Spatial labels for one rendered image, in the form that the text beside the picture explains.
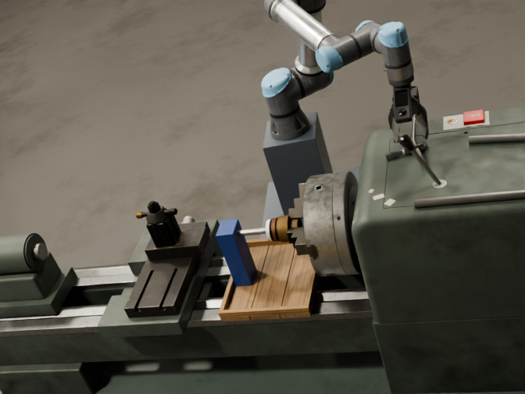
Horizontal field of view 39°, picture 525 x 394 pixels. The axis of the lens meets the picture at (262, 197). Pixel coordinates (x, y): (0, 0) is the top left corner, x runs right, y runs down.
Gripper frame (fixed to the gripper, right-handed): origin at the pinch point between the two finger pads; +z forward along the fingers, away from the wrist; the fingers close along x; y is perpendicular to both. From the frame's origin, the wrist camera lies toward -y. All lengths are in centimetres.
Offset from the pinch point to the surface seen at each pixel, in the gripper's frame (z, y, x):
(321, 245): 15.1, -27.0, 27.4
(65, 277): 36, -9, 132
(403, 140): -12.0, -19.1, -0.4
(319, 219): 8.6, -23.2, 26.9
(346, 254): 18.9, -27.7, 20.7
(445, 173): 2.2, -16.4, -9.6
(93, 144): 127, 252, 271
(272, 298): 39, -23, 50
